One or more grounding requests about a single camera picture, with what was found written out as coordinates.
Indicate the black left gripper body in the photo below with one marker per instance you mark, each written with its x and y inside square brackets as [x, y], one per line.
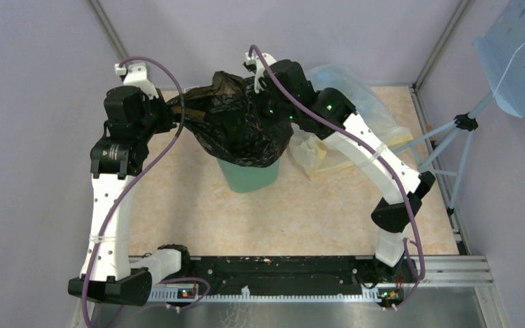
[158, 118]

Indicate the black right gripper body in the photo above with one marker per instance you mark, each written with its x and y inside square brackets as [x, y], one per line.
[272, 113]

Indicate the black trash bag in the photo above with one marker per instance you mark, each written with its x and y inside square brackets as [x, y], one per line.
[224, 120]

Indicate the clear plastic bag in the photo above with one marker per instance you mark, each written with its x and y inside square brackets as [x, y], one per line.
[314, 157]

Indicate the green plastic trash bin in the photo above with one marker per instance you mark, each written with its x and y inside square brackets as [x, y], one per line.
[242, 179]

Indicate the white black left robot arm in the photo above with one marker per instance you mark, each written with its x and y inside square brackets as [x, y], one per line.
[117, 165]

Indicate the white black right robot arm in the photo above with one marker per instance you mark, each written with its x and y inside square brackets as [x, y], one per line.
[284, 94]

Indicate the light blue tripod stand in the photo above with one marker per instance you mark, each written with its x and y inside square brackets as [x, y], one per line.
[442, 137]

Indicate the perforated light blue panel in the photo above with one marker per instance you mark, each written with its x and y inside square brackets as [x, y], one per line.
[502, 53]

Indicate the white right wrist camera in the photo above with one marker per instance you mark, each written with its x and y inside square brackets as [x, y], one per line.
[253, 64]

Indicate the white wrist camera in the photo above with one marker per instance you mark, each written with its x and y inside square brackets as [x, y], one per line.
[137, 75]
[253, 64]

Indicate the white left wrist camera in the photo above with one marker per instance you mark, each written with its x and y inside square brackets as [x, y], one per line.
[137, 75]

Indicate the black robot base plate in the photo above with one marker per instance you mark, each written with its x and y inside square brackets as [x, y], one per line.
[294, 275]

